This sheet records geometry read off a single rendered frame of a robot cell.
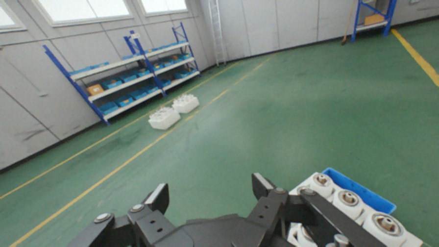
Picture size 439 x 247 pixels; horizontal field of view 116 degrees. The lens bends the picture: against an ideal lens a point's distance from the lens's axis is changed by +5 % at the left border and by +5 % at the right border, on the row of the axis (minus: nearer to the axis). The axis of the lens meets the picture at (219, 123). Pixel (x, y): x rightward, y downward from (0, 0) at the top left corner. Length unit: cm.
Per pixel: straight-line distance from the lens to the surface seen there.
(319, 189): 92
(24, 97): 533
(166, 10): 685
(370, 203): 118
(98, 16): 577
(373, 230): 88
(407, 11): 610
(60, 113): 532
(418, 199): 134
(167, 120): 257
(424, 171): 150
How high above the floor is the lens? 99
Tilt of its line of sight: 29 degrees down
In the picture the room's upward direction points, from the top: 19 degrees counter-clockwise
